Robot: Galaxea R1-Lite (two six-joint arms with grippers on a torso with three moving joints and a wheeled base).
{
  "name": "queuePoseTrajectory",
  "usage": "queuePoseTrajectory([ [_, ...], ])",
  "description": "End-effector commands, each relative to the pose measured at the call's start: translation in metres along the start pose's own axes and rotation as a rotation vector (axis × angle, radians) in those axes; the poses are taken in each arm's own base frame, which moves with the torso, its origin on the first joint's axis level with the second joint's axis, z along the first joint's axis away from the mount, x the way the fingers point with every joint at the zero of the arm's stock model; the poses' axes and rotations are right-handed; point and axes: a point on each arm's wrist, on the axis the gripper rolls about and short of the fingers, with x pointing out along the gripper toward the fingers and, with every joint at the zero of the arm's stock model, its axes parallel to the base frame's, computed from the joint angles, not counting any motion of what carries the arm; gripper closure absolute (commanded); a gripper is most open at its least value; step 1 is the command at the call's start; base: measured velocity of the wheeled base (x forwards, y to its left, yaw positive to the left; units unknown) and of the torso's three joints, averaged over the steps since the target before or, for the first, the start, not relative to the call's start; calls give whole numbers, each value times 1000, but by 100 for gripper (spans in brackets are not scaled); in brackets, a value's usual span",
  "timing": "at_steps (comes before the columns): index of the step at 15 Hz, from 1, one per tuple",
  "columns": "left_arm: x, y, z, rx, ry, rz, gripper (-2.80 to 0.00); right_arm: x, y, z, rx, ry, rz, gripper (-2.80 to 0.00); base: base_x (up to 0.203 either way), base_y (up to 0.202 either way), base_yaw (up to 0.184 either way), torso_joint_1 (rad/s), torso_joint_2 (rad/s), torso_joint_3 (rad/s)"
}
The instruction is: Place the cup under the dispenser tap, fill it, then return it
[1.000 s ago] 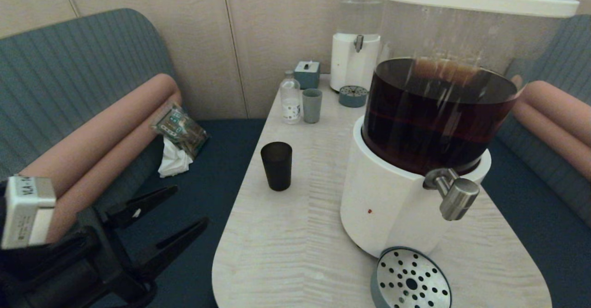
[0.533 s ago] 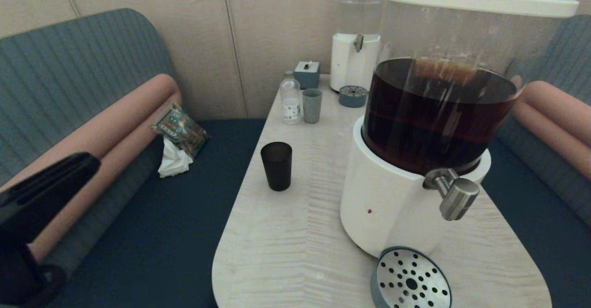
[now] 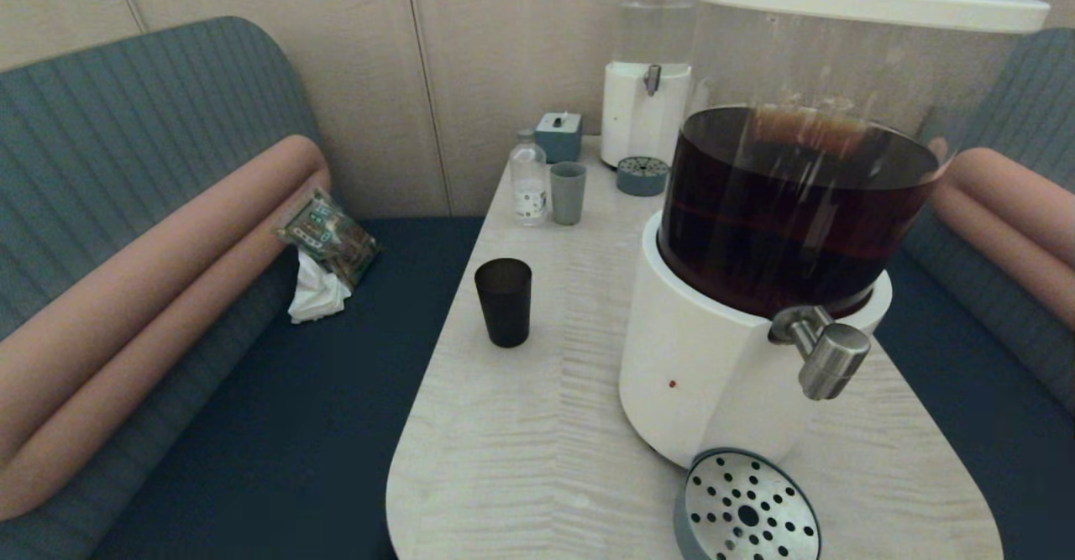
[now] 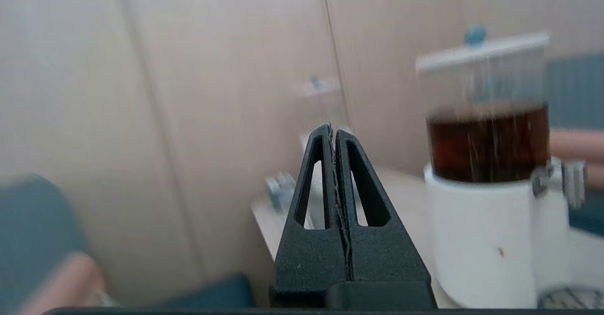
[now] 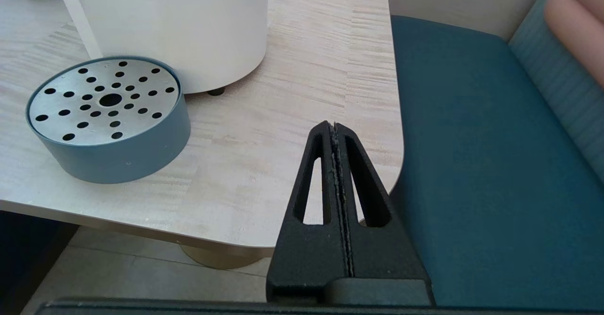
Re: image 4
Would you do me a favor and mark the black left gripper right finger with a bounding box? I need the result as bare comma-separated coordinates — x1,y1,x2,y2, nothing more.
334,127,436,308

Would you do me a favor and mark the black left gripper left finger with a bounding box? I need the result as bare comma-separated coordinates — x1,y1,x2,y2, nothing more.
270,124,352,308

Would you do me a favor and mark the large silver dispenser tap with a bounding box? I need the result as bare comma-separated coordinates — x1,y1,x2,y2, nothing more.
531,157,588,210

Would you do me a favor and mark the large dispenser with dark tea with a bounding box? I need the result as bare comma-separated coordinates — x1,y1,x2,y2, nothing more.
415,53,574,309

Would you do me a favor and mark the large grey perforated drip tray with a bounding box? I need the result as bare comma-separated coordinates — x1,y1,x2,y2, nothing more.
537,284,604,311

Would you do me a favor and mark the pink cylindrical bolster cushion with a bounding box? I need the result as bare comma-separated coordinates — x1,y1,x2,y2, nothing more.
549,128,604,161
17,253,105,315
584,162,604,192

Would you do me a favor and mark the large white lid blue knob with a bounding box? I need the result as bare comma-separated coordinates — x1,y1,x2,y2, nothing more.
415,25,552,73

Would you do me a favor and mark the teal upholstered bench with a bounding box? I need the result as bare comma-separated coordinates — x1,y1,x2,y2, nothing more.
0,173,258,315
545,53,604,238

